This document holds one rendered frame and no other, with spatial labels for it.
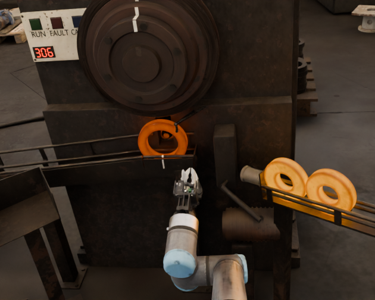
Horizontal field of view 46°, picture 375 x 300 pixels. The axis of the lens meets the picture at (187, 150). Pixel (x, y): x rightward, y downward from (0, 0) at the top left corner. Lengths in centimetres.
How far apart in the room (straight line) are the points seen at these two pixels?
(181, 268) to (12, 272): 132
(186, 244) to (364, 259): 118
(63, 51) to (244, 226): 92
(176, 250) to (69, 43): 86
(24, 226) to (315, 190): 101
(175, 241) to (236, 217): 41
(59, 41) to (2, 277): 127
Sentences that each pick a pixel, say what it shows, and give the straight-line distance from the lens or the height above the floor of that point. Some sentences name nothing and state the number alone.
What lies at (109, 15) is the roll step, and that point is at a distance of 146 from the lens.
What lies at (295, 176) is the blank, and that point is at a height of 75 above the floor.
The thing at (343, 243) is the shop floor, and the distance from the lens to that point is 235.
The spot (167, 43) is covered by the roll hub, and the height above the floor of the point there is 118.
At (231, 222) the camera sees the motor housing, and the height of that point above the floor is 52.
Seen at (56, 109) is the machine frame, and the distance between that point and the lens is 183.
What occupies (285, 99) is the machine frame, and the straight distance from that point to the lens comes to 167.
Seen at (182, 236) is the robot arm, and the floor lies 72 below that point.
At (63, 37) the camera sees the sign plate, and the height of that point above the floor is 115.
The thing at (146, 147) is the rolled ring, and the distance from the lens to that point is 170.
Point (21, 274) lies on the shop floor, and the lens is 244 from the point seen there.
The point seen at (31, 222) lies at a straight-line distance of 172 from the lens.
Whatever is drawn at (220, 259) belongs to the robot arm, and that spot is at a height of 61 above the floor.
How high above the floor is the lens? 162
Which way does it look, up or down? 32 degrees down
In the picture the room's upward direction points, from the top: 7 degrees counter-clockwise
